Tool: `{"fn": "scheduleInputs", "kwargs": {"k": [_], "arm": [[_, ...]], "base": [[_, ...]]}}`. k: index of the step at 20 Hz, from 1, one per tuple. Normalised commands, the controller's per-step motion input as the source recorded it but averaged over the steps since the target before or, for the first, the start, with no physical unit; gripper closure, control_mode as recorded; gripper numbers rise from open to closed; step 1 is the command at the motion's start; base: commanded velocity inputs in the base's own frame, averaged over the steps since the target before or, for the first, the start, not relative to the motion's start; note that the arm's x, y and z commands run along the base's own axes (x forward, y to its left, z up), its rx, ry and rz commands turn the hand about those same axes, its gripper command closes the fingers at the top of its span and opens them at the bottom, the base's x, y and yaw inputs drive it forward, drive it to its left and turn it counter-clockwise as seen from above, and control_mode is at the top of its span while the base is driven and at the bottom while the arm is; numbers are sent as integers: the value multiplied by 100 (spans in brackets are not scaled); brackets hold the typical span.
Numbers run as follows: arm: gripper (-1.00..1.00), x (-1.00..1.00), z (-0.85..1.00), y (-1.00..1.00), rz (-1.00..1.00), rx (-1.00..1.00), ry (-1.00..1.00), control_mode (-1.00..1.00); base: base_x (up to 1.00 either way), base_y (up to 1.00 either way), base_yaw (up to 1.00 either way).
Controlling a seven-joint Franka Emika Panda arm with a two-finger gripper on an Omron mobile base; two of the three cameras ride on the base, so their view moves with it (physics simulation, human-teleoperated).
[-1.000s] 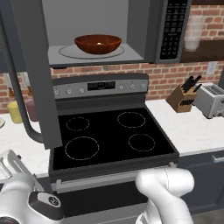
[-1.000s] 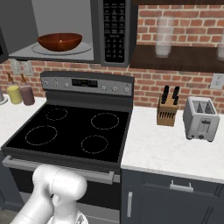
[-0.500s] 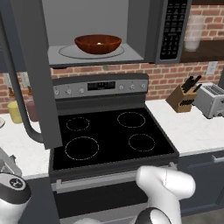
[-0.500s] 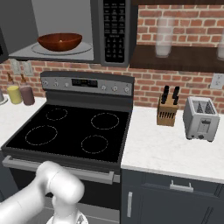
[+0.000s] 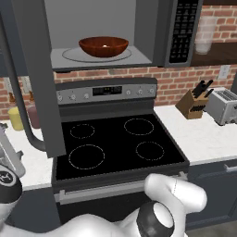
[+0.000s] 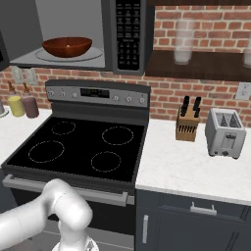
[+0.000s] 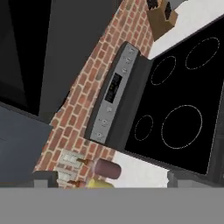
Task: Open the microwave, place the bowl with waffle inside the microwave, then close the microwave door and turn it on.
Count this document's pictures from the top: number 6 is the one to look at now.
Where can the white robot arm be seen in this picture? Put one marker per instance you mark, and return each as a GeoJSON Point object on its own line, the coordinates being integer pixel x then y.
{"type": "Point", "coordinates": [62, 209]}

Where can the glass microwave turntable plate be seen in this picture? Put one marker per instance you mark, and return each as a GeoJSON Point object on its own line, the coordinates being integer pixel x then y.
{"type": "Point", "coordinates": [94, 54]}

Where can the grey microwave oven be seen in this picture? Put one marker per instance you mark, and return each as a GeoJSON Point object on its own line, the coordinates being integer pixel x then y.
{"type": "Point", "coordinates": [109, 36]}

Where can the brown wooden bowl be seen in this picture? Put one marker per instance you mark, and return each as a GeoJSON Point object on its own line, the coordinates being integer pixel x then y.
{"type": "Point", "coordinates": [67, 49]}

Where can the dark grey cupboard door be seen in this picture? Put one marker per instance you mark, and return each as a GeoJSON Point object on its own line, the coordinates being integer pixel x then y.
{"type": "Point", "coordinates": [183, 233]}

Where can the silver stove knob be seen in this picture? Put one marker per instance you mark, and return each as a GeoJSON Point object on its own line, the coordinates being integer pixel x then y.
{"type": "Point", "coordinates": [50, 93]}
{"type": "Point", "coordinates": [75, 95]}
{"type": "Point", "coordinates": [116, 98]}
{"type": "Point", "coordinates": [142, 100]}
{"type": "Point", "coordinates": [62, 94]}
{"type": "Point", "coordinates": [129, 98]}

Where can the black stove with hob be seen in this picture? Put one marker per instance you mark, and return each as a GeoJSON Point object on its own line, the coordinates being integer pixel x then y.
{"type": "Point", "coordinates": [85, 143]}

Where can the wooden knife block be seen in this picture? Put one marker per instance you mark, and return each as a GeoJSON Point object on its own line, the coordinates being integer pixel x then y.
{"type": "Point", "coordinates": [187, 129]}

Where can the dark grey drawer front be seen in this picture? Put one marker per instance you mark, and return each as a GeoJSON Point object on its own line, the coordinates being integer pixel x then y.
{"type": "Point", "coordinates": [173, 204]}

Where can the mauve bottle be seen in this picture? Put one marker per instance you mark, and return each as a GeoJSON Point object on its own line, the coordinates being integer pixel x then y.
{"type": "Point", "coordinates": [30, 106]}

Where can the silver toaster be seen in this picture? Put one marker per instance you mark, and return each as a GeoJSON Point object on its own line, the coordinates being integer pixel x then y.
{"type": "Point", "coordinates": [224, 137]}

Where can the yellow bottle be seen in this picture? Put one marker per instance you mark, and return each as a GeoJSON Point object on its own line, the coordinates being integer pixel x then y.
{"type": "Point", "coordinates": [16, 106]}

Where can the dark grey cupboard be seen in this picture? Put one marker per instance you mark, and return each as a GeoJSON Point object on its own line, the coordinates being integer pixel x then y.
{"type": "Point", "coordinates": [6, 196]}

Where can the dark wooden wall shelf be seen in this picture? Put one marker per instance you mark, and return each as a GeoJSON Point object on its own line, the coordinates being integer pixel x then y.
{"type": "Point", "coordinates": [209, 67]}
{"type": "Point", "coordinates": [196, 2]}

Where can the white wall outlet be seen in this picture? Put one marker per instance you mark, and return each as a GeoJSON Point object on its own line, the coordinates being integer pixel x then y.
{"type": "Point", "coordinates": [31, 77]}
{"type": "Point", "coordinates": [17, 75]}
{"type": "Point", "coordinates": [243, 91]}

